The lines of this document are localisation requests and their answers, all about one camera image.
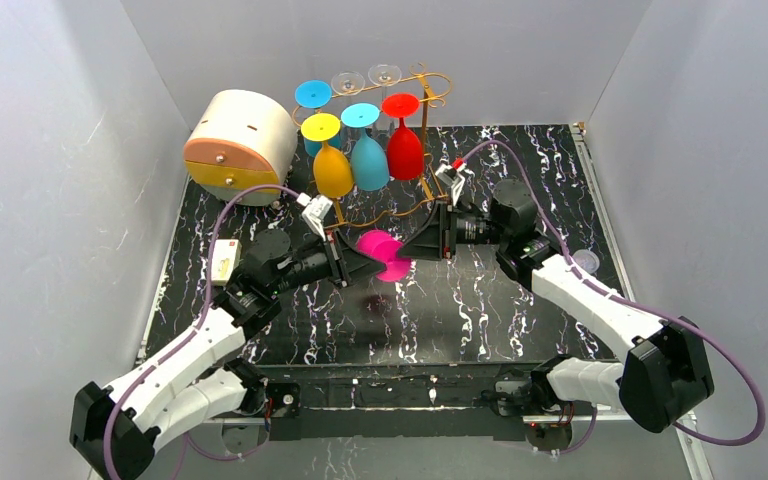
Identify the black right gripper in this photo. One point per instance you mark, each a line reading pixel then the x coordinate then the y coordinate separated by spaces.
pixel 448 232

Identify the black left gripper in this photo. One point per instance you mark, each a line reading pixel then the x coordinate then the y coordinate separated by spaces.
pixel 340 261

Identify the magenta wine glass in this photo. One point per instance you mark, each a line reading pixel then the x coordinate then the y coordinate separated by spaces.
pixel 383 247

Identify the red wine glass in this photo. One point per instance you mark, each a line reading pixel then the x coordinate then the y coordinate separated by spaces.
pixel 404 151

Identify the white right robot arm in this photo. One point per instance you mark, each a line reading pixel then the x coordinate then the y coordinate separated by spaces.
pixel 660 371

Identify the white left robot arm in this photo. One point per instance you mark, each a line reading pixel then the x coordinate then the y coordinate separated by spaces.
pixel 119 427

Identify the yellow wine glass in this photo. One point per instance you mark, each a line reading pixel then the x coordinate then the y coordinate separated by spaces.
pixel 331 169

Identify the light blue wine glass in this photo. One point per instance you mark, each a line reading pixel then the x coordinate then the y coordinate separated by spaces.
pixel 368 160

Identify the rear blue wine glass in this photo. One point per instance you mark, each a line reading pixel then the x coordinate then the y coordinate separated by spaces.
pixel 313 95

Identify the clear wine glass left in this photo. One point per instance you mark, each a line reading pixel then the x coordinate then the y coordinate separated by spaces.
pixel 347 83

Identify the clear wine glass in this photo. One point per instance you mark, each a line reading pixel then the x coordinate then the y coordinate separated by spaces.
pixel 384 75
pixel 347 83

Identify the clear wine glass right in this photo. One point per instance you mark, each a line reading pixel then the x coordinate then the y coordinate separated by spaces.
pixel 384 75

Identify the small white card box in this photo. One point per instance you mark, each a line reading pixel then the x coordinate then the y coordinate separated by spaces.
pixel 224 259

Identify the round drawer storage box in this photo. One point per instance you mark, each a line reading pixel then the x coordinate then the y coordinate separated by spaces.
pixel 243 139

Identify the small clear plastic cup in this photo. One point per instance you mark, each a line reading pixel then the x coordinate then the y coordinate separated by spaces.
pixel 587 261

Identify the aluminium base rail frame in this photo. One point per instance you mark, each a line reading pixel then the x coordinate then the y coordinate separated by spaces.
pixel 660 371

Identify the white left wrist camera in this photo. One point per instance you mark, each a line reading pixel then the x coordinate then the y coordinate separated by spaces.
pixel 315 210

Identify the gold wire glass rack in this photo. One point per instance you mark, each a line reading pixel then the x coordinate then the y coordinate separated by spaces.
pixel 432 89

